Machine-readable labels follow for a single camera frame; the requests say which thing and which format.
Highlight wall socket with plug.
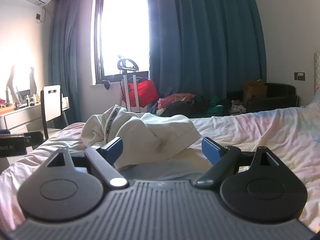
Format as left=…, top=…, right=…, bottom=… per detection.
left=35, top=6, right=47, bottom=23

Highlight dark sofa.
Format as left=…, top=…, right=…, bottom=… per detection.
left=226, top=82, right=299, bottom=113

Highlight dark framed window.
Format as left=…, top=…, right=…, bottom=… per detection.
left=93, top=0, right=150, bottom=85

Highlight row of cosmetic bottles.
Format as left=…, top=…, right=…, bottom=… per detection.
left=14, top=93, right=42, bottom=108

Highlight white and black chair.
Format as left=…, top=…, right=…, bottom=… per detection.
left=40, top=85, right=68, bottom=139

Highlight patterned headboard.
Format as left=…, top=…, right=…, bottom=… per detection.
left=313, top=51, right=320, bottom=98

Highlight brown cardboard box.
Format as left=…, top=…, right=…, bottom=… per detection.
left=243, top=80, right=268, bottom=103

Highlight narrow blue curtain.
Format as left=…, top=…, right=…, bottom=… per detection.
left=49, top=0, right=100, bottom=125

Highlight wide blue curtain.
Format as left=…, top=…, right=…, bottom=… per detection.
left=145, top=0, right=267, bottom=115

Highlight pile of clothes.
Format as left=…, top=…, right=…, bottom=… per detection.
left=156, top=92, right=248, bottom=117

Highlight red bag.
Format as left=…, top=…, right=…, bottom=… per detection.
left=121, top=77, right=159, bottom=108

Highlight white sweatpants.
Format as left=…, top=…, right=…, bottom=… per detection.
left=81, top=104, right=202, bottom=169

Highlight pastel bed sheet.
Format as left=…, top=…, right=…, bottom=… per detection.
left=0, top=105, right=320, bottom=233

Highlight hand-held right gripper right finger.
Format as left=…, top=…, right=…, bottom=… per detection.
left=196, top=137, right=279, bottom=188

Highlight white dressing table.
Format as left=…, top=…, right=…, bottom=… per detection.
left=0, top=102, right=69, bottom=137

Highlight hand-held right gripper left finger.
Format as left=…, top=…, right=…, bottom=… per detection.
left=46, top=137, right=128, bottom=189

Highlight dressing table mirror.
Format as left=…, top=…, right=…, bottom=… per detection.
left=6, top=64, right=38, bottom=102

